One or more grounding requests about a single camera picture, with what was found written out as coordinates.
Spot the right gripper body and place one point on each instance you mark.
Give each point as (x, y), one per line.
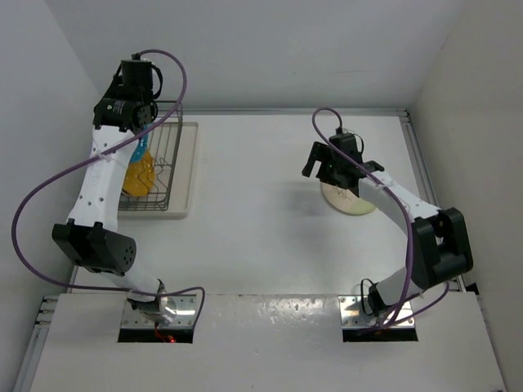
(330, 158)

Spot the cream drip tray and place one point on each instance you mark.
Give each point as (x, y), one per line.
(180, 200)

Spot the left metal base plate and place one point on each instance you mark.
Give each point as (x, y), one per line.
(174, 312)

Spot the wire dish rack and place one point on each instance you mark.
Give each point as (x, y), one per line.
(164, 144)

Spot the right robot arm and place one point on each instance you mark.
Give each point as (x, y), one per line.
(438, 247)

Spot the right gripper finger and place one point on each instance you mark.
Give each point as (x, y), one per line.
(327, 173)
(318, 153)

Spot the teal dotted plate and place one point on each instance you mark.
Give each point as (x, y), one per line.
(140, 150)

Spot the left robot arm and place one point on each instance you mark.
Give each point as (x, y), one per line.
(90, 237)

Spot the yellow dotted plate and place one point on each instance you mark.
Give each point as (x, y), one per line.
(140, 177)

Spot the metal base plate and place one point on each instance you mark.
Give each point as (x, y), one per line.
(174, 312)
(353, 317)

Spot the cream green plate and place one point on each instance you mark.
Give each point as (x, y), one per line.
(344, 201)

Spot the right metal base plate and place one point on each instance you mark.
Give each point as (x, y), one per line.
(353, 317)

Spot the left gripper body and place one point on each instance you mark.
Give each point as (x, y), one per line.
(153, 109)

